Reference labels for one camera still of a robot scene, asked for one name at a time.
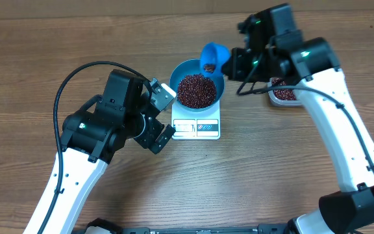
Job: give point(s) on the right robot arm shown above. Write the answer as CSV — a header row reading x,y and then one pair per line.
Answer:
x,y
275,48

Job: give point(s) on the white digital kitchen scale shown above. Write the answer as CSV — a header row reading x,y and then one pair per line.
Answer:
x,y
196,124

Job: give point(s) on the red beans in container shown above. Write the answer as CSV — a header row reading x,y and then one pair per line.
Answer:
x,y
282,94

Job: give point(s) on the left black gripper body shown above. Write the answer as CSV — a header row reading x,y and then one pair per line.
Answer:
x,y
150,133

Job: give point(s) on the blue plastic measuring scoop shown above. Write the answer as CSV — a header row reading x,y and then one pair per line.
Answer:
x,y
213,54

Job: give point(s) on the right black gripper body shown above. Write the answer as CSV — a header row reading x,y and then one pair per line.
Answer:
x,y
243,65

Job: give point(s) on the clear plastic container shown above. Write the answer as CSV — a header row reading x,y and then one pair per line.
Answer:
x,y
282,103

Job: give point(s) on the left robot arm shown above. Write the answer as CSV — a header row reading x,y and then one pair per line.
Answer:
x,y
91,136

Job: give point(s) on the red beans in bowl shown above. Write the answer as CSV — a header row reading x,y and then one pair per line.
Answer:
x,y
196,91

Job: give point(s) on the red beans in scoop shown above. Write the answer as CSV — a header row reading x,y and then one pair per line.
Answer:
x,y
209,68

